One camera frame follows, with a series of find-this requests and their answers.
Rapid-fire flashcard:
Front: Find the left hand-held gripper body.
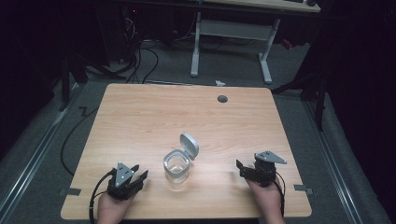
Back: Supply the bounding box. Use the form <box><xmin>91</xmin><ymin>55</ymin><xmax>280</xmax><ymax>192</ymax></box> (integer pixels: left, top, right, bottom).
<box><xmin>106</xmin><ymin>161</ymin><xmax>145</xmax><ymax>201</ymax></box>

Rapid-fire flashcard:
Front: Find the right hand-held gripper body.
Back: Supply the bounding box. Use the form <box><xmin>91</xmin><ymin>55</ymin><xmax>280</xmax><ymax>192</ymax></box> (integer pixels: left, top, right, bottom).
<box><xmin>248</xmin><ymin>149</ymin><xmax>288</xmax><ymax>189</ymax></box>

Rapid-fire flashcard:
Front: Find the person's left hand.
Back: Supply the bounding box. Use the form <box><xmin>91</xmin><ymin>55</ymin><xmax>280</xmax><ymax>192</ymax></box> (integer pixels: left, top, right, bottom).
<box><xmin>96</xmin><ymin>189</ymin><xmax>138</xmax><ymax>224</ymax></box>

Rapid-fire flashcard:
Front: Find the clear jar with grey lid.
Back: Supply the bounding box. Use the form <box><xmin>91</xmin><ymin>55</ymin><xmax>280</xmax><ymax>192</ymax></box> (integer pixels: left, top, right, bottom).
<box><xmin>163</xmin><ymin>132</ymin><xmax>201</xmax><ymax>188</ymax></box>

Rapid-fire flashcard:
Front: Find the grey tape strip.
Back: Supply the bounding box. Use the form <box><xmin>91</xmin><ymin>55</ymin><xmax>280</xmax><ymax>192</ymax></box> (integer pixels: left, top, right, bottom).
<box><xmin>293</xmin><ymin>184</ymin><xmax>314</xmax><ymax>196</ymax></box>
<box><xmin>59</xmin><ymin>187</ymin><xmax>82</xmax><ymax>197</ymax></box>

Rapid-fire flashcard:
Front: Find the black metal stand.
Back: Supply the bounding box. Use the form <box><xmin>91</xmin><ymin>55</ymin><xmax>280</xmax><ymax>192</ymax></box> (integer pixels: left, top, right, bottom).
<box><xmin>57</xmin><ymin>52</ymin><xmax>127</xmax><ymax>112</ymax></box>
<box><xmin>271</xmin><ymin>62</ymin><xmax>331</xmax><ymax>132</ymax></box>

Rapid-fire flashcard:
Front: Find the white metal desk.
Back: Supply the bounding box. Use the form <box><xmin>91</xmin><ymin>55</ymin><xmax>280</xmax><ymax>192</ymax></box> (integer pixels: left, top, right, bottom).
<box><xmin>190</xmin><ymin>0</ymin><xmax>322</xmax><ymax>85</ymax></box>

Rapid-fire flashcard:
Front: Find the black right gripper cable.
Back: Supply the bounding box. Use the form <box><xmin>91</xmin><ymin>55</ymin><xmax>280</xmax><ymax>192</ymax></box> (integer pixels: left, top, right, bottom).
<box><xmin>274</xmin><ymin>172</ymin><xmax>287</xmax><ymax>217</ymax></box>

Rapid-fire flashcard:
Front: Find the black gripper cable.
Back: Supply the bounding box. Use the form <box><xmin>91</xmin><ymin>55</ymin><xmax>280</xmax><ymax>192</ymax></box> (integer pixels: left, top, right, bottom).
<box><xmin>274</xmin><ymin>172</ymin><xmax>287</xmax><ymax>217</ymax></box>
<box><xmin>89</xmin><ymin>169</ymin><xmax>117</xmax><ymax>224</ymax></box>

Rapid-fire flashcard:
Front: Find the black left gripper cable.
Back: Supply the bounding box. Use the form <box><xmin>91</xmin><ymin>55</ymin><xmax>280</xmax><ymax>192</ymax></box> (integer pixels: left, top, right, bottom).
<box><xmin>89</xmin><ymin>169</ymin><xmax>117</xmax><ymax>224</ymax></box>

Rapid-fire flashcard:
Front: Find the black floor cable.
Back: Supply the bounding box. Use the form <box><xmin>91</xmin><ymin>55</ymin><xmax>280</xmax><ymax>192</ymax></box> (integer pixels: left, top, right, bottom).
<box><xmin>60</xmin><ymin>105</ymin><xmax>100</xmax><ymax>177</ymax></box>

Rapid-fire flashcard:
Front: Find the metal floor rail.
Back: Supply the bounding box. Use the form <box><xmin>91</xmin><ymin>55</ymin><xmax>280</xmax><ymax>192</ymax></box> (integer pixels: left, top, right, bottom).
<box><xmin>0</xmin><ymin>83</ymin><xmax>83</xmax><ymax>222</ymax></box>
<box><xmin>303</xmin><ymin>101</ymin><xmax>364</xmax><ymax>224</ymax></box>

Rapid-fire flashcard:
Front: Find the bundle of black floor cables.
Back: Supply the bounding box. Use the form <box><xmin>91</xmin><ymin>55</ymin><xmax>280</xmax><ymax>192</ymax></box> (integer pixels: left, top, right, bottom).
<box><xmin>110</xmin><ymin>17</ymin><xmax>194</xmax><ymax>85</ymax></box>

